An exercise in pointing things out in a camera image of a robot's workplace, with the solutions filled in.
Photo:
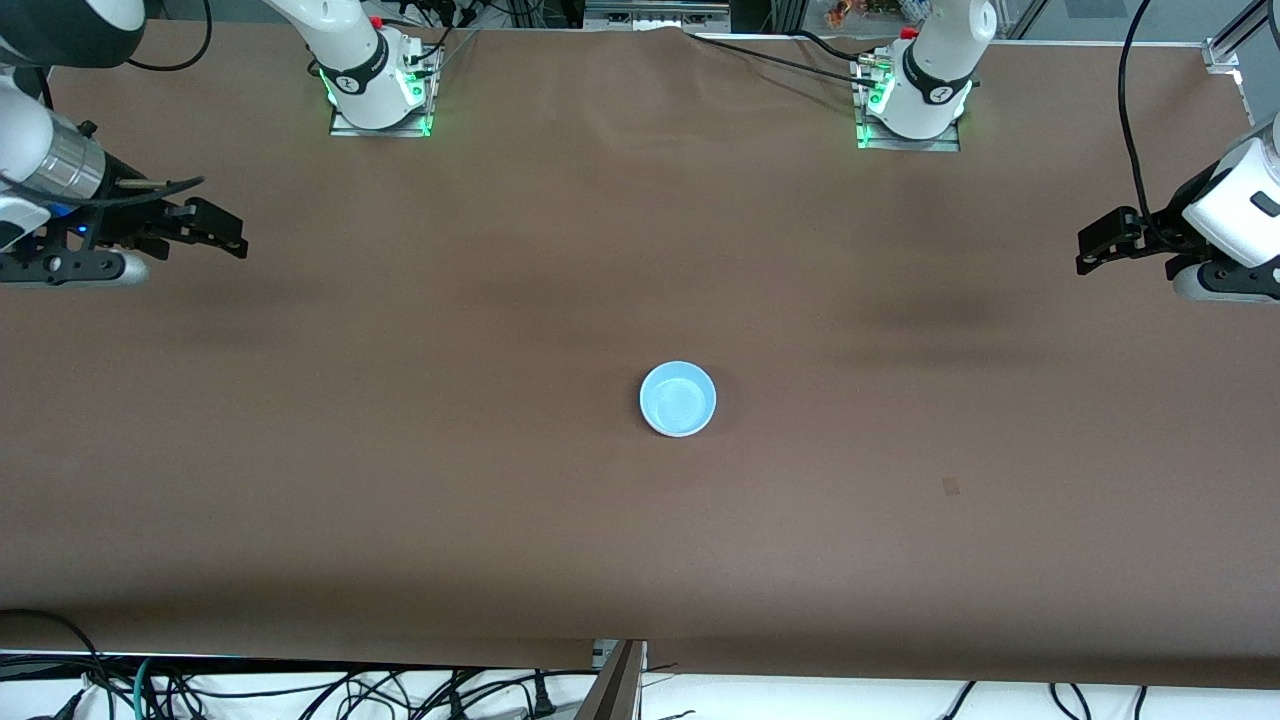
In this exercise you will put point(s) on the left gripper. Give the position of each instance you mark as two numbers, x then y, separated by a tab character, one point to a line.
1163	228

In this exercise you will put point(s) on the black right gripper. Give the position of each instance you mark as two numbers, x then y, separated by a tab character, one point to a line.
128	217

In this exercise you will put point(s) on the blue bowl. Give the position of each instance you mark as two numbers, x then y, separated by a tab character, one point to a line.
678	397

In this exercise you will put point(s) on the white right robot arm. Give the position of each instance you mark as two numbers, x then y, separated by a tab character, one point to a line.
350	60

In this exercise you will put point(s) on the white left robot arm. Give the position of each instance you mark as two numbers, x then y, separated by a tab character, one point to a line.
940	60

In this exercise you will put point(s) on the colourful background items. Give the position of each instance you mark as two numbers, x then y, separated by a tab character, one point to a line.
870	10

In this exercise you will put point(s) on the brown table cover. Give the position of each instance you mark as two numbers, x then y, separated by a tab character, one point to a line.
640	250

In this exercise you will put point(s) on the silver aluminium extrusion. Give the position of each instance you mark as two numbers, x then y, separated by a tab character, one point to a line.
655	14

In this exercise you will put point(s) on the black power plug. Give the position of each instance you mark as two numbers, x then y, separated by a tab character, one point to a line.
543	697

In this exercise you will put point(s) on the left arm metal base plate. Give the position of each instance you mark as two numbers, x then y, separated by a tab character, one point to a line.
945	145

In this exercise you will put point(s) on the aluminium frame corner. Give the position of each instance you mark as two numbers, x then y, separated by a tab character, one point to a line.
1235	60

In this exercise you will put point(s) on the metal table post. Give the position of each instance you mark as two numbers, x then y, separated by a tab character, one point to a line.
612	690

